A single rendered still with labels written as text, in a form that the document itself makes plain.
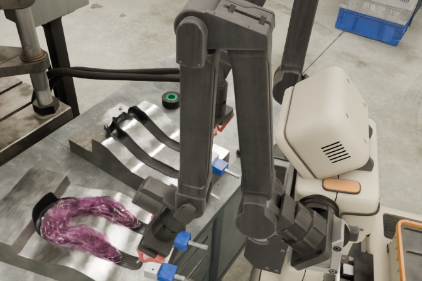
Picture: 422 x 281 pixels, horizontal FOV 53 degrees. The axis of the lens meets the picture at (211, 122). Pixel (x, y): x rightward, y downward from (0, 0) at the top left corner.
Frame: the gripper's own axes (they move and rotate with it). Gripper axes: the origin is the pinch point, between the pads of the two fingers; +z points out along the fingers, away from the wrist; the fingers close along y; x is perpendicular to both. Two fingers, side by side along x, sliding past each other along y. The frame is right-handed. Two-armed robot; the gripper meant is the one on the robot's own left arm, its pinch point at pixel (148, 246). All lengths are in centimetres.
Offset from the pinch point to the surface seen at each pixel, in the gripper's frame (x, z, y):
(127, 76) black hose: -31, 27, -79
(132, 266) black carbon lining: 1.1, 15.6, -2.0
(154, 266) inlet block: 5.4, 9.9, -1.9
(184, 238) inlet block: 10.1, 9.0, -13.0
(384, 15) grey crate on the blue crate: 117, 25, -326
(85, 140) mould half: -30, 30, -42
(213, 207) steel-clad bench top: 16.6, 13.5, -31.0
